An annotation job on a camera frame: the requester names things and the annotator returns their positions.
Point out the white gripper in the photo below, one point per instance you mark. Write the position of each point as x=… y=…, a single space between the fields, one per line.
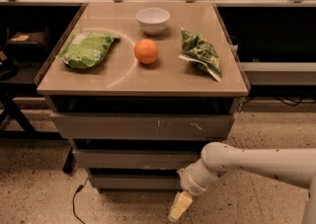
x=192 y=182

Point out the grey bottom drawer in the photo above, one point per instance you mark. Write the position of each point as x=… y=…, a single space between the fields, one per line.
x=134 y=182

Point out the grey drawer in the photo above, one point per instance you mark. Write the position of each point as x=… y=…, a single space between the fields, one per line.
x=129 y=126
x=134 y=182
x=143 y=160

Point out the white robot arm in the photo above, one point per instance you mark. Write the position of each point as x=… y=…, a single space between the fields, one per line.
x=217 y=161

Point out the grey middle drawer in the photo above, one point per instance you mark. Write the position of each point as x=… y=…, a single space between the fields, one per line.
x=143 y=160

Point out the grey drawer cabinet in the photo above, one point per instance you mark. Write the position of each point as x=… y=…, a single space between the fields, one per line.
x=120 y=84

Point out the grey top drawer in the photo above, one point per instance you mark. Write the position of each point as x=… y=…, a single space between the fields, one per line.
x=129 y=126

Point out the dark green chip bag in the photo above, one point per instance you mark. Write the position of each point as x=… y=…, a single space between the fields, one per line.
x=197 y=50

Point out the orange fruit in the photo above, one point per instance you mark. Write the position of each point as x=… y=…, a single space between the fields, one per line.
x=146 y=51

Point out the light green snack bag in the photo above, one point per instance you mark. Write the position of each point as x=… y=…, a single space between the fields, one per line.
x=86 y=50

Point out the white bowl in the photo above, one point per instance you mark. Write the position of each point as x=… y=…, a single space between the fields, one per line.
x=153 y=21

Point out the black table frame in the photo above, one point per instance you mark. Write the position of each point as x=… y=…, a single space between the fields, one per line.
x=13 y=105

